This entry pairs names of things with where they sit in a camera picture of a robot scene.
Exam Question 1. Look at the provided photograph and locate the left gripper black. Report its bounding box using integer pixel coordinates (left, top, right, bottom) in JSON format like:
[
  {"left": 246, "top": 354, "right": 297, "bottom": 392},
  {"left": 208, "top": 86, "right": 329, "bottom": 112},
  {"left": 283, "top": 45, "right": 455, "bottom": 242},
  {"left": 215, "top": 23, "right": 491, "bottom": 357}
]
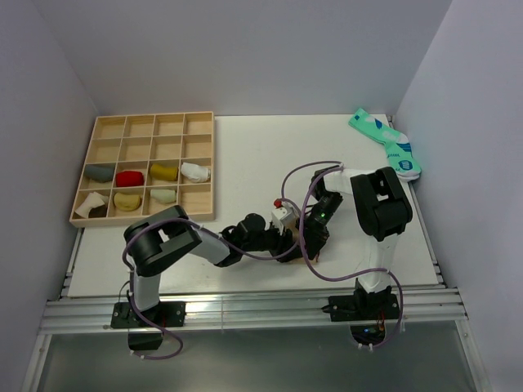
[{"left": 242, "top": 220, "right": 303, "bottom": 263}]

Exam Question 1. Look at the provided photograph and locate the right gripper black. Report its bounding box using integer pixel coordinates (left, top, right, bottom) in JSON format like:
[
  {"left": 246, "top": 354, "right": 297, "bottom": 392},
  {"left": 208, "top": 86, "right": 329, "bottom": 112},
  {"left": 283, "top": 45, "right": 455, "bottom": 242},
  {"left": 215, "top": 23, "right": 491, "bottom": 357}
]
[{"left": 295, "top": 192, "right": 343, "bottom": 260}]

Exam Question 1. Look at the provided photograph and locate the tan maroon striped sock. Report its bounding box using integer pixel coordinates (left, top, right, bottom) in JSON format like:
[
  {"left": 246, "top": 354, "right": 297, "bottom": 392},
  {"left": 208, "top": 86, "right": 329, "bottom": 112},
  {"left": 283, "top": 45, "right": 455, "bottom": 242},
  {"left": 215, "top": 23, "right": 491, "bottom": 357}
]
[{"left": 283, "top": 220, "right": 329, "bottom": 265}]

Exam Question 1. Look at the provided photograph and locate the pale green ankle sock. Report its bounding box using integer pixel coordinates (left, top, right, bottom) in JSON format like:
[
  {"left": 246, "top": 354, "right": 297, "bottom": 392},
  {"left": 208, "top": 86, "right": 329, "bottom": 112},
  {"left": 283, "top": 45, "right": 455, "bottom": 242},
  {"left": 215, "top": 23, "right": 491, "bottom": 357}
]
[{"left": 150, "top": 189, "right": 177, "bottom": 204}]

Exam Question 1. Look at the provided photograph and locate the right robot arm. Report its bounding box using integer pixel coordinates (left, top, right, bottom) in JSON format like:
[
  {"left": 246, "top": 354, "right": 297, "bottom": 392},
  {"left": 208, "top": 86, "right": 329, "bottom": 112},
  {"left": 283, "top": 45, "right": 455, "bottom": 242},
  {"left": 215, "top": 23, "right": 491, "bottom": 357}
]
[{"left": 298, "top": 166, "right": 413, "bottom": 319}]

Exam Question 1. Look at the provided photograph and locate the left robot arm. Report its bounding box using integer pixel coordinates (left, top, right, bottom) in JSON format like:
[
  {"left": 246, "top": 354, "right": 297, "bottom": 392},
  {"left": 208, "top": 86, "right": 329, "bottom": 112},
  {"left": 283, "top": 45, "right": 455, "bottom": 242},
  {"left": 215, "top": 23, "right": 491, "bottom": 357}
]
[{"left": 123, "top": 205, "right": 301, "bottom": 326}]

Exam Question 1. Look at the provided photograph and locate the teal patterned sock pair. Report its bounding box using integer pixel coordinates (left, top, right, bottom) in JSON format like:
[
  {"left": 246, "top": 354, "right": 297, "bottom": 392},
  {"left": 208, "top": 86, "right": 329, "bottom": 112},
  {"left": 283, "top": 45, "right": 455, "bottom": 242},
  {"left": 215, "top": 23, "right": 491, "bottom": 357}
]
[{"left": 348, "top": 109, "right": 422, "bottom": 181}]

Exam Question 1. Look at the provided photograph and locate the mustard yellow rolled sock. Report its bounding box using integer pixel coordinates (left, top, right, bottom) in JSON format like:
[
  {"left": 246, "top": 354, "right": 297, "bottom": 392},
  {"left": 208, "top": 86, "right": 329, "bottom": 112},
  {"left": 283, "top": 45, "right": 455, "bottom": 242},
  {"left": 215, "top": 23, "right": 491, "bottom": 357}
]
[{"left": 150, "top": 163, "right": 178, "bottom": 182}]

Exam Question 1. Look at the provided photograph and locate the wooden compartment tray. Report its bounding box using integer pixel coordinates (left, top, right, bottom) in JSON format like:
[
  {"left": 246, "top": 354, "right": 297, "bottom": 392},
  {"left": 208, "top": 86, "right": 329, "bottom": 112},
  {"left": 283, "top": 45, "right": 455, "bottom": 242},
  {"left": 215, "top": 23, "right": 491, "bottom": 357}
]
[{"left": 69, "top": 112, "right": 215, "bottom": 228}]

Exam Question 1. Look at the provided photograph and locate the red rolled sock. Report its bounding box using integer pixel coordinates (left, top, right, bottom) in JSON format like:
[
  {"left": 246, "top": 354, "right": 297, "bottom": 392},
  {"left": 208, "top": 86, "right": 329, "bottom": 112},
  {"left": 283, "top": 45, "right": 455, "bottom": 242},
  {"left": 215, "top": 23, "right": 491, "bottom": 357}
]
[{"left": 115, "top": 171, "right": 145, "bottom": 188}]

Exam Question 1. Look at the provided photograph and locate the white and brown rolled sock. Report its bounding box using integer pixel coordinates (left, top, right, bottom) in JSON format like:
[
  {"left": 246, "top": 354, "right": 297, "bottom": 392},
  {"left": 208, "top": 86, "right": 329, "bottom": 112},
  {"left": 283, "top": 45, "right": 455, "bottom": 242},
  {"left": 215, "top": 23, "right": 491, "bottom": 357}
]
[{"left": 74, "top": 192, "right": 109, "bottom": 219}]

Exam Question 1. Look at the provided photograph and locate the grey rolled sock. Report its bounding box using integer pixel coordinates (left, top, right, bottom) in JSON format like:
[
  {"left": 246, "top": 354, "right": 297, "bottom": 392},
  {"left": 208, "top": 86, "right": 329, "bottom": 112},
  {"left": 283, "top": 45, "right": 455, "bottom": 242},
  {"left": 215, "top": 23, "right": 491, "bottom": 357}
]
[{"left": 84, "top": 164, "right": 114, "bottom": 183}]

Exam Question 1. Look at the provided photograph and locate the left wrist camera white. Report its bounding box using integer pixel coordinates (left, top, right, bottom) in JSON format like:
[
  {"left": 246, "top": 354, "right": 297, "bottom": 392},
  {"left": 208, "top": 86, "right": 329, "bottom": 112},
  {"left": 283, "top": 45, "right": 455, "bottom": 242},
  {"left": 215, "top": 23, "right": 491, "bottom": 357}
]
[{"left": 271, "top": 198, "right": 300, "bottom": 234}]

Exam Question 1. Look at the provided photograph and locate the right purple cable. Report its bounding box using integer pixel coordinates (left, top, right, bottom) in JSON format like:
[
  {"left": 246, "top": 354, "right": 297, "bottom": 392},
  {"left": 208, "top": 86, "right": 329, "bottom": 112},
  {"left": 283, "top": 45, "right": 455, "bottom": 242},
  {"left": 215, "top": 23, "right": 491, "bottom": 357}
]
[{"left": 281, "top": 161, "right": 408, "bottom": 350}]

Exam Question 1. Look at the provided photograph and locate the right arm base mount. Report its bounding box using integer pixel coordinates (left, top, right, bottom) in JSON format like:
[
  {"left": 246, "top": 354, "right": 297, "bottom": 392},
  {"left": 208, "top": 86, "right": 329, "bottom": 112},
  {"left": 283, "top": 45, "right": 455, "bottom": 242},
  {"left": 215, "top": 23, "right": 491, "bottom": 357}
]
[{"left": 321, "top": 281, "right": 403, "bottom": 351}]

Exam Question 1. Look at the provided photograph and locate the aluminium frame rail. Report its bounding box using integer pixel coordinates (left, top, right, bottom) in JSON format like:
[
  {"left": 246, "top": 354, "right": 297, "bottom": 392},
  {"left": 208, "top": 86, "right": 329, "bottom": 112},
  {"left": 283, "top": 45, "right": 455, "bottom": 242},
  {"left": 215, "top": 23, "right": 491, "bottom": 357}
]
[{"left": 21, "top": 227, "right": 492, "bottom": 391}]

